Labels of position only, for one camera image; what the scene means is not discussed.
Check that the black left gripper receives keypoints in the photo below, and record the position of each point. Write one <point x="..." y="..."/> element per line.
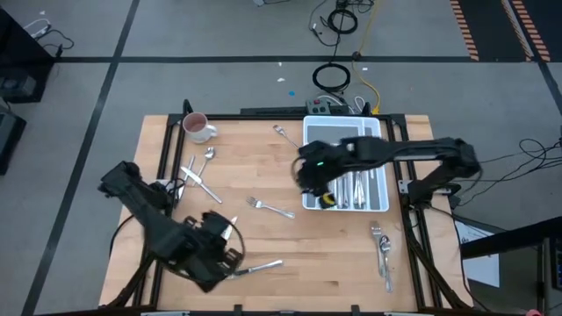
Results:
<point x="197" y="256"/>

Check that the black desk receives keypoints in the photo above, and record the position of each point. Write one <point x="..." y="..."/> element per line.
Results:
<point x="518" y="239"/>
<point x="17" y="57"/>

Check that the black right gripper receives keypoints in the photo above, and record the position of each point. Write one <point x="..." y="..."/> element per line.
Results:
<point x="325" y="169"/>

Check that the silver fork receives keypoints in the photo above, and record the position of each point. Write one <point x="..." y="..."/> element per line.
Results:
<point x="376" y="230"/>
<point x="254" y="202"/>

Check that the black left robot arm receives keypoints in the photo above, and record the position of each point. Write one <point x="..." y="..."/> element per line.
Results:
<point x="145" y="206"/>

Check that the white mug with text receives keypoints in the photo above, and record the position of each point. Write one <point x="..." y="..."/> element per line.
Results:
<point x="204" y="137"/>

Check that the black aluminium table frame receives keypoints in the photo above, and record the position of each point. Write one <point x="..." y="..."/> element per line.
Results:
<point x="246" y="117"/>

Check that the black equipment box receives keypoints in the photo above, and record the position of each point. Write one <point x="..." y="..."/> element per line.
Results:
<point x="9" y="140"/>

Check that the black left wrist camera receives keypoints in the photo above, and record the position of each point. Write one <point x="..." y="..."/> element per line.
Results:
<point x="214" y="224"/>

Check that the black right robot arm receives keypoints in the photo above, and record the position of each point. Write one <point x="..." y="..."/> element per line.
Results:
<point x="421" y="149"/>

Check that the grey power strip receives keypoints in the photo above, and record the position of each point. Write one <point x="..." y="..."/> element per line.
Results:
<point x="318" y="106"/>

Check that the white cutlery tray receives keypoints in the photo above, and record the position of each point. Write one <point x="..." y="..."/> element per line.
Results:
<point x="351" y="210"/>

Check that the white paper sheet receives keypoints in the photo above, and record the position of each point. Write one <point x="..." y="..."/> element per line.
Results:
<point x="478" y="272"/>

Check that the black orange-edged floor mat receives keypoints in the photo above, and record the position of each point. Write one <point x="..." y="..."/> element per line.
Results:
<point x="492" y="26"/>
<point x="553" y="26"/>

